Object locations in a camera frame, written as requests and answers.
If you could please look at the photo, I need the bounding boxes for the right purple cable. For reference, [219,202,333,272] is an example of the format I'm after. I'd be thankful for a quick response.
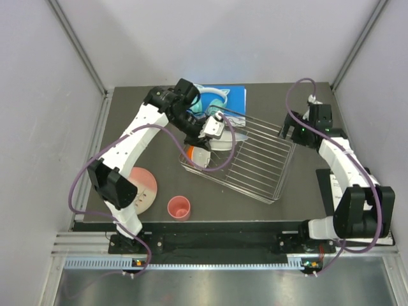
[286,78,383,277]

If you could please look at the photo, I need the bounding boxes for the teal cat-ear headphones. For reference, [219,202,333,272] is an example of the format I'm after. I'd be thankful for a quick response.
[188,84,230,116]

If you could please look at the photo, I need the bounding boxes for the grey slotted cable duct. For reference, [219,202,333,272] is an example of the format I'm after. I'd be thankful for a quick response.
[64,256,323,271]

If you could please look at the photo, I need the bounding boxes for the white paper sheet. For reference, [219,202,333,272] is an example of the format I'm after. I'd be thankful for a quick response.
[329,173,343,210]

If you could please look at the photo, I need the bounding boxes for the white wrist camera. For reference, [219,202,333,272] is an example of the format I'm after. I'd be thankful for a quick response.
[198,111,225,139]
[307,94,323,106]

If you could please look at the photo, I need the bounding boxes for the pink cream floral plate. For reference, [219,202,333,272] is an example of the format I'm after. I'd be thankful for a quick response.
[128,167,157,215]

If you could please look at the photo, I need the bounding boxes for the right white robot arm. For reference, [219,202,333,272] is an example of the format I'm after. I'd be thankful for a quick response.
[279,103,395,252]

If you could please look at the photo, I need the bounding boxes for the orange white bowl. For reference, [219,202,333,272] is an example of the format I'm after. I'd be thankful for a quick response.
[186,146,211,168]

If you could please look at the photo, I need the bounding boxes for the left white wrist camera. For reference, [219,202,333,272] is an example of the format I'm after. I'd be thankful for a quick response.
[198,111,225,139]

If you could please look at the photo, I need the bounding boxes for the pink plastic cup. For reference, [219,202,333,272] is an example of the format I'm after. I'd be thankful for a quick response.
[167,196,191,222]

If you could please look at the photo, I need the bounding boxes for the blue book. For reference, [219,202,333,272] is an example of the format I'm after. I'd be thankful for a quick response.
[201,85,247,127]

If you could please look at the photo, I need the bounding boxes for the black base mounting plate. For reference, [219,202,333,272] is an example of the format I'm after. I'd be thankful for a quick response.
[73,221,339,265]

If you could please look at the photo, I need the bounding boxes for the chrome wire dish rack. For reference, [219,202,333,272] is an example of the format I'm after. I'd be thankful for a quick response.
[179,108,295,204]

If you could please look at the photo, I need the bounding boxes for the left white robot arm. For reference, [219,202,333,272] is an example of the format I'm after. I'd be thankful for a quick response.
[87,78,213,253]

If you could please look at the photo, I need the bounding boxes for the white blue-rimmed plate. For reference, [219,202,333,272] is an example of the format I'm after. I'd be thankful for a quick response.
[210,130,248,151]

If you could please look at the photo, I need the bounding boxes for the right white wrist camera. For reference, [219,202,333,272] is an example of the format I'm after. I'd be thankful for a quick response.
[307,94,323,106]

